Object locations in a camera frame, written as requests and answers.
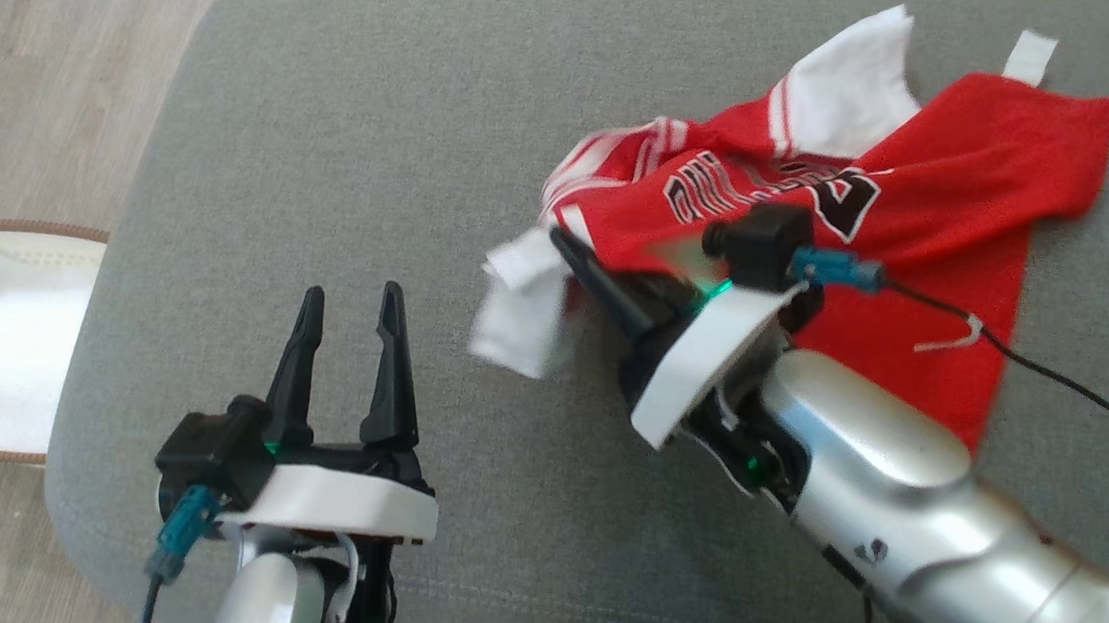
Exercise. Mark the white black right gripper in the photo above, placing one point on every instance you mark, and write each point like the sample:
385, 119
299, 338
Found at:
699, 359

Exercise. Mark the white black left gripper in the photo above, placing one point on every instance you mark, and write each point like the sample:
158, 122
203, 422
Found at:
341, 506

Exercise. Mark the red white basketball jersey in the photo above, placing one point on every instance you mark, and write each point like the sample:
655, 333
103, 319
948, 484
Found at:
984, 173

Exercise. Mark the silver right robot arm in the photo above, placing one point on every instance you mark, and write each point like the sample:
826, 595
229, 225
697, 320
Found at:
879, 464

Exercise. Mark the large grey sofa seat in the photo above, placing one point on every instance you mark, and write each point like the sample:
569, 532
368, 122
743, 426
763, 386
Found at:
351, 169

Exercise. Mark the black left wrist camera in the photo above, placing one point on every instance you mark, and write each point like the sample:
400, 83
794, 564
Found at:
211, 457

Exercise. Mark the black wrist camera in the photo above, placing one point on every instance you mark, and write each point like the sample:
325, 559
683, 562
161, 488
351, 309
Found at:
764, 243
211, 457

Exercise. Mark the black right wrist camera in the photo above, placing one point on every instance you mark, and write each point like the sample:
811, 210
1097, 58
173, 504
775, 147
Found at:
764, 243

